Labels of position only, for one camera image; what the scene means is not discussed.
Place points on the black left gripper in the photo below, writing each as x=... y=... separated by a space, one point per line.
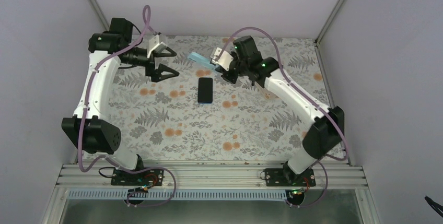
x=154 y=73

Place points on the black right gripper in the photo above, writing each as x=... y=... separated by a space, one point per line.
x=232 y=79

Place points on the blue-cased black phone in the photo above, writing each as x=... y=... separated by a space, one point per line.
x=203 y=61

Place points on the beige phone case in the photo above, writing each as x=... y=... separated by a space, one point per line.
x=269 y=95

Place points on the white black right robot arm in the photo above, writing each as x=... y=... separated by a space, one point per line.
x=326 y=129

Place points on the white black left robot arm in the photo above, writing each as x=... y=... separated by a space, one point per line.
x=89 y=129

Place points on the floral patterned table mat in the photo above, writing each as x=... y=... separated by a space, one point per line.
x=164 y=121

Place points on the black object at edge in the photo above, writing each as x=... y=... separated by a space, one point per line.
x=434 y=205

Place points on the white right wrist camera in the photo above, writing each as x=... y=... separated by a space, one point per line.
x=221 y=59

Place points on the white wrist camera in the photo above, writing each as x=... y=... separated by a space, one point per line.
x=156 y=44
x=221 y=59

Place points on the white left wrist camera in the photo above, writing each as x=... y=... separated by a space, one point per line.
x=156 y=44

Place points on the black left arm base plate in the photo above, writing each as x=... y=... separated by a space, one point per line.
x=149 y=178

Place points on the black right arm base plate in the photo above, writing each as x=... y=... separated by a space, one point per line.
x=275 y=177

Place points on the aluminium rail frame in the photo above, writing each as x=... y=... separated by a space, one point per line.
x=211 y=180

